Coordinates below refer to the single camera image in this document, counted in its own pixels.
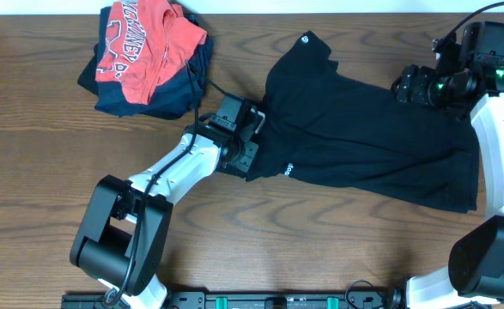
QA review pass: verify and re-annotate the right black cable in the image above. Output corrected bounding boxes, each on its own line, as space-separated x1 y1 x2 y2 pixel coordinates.
431 0 504 164

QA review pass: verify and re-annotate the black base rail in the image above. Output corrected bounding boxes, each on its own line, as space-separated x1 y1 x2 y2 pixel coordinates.
60 291 492 309

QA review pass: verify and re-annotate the navy folded shirt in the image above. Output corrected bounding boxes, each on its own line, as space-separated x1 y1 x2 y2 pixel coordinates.
77 7 206 120

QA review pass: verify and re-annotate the left black cable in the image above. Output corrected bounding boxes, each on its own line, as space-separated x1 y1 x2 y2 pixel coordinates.
103 59 235 308

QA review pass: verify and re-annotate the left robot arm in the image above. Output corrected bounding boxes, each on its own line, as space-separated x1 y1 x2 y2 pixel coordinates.
62 94 265 308

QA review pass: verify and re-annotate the black polo shirt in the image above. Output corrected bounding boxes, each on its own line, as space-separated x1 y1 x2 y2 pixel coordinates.
246 32 480 213

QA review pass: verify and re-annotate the black cable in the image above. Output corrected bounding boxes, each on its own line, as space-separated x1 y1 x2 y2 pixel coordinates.
103 59 235 308
431 0 504 164

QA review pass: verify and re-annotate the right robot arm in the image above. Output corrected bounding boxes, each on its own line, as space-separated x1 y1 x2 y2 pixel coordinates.
388 21 504 308

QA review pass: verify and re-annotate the red printed folded t-shirt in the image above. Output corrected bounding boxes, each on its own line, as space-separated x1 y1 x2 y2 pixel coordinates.
95 0 207 105

